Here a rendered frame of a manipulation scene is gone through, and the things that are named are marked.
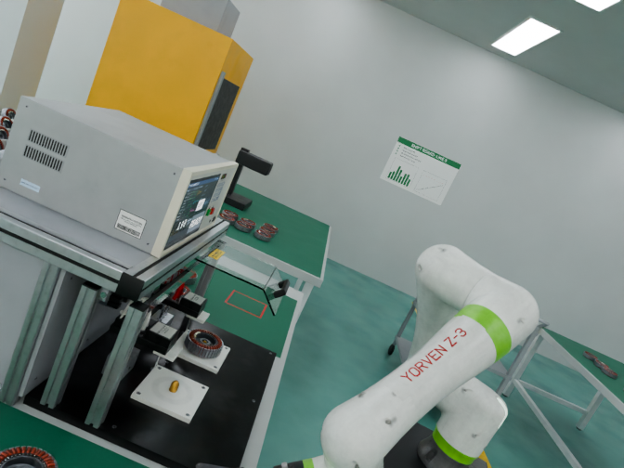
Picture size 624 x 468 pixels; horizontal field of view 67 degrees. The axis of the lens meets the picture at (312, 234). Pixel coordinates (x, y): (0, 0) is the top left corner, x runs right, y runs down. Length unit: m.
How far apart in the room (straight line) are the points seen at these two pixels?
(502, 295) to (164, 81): 4.22
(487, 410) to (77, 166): 1.12
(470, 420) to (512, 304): 0.44
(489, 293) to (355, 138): 5.46
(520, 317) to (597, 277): 6.46
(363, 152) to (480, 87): 1.68
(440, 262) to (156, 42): 4.20
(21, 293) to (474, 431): 1.09
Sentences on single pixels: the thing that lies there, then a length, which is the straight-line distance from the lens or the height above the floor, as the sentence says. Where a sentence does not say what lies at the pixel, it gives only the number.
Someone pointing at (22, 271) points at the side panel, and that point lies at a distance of 1.07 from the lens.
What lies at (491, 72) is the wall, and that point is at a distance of 6.69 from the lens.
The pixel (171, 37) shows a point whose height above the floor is 1.73.
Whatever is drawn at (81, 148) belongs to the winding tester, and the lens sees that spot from 1.11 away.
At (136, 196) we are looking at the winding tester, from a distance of 1.06.
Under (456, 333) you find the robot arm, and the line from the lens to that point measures 0.92.
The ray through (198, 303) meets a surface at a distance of 1.40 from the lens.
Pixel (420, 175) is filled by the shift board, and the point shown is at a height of 1.55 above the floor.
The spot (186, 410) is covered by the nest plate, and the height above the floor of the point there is 0.78.
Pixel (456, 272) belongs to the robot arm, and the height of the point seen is 1.35.
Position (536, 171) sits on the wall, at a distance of 6.85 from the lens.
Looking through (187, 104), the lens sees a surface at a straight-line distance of 4.77.
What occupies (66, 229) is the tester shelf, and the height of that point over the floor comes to 1.11.
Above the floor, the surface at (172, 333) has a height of 0.92.
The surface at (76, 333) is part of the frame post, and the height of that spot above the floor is 0.95.
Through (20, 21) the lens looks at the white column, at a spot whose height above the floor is 1.31.
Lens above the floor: 1.50
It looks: 11 degrees down
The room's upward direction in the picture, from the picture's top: 25 degrees clockwise
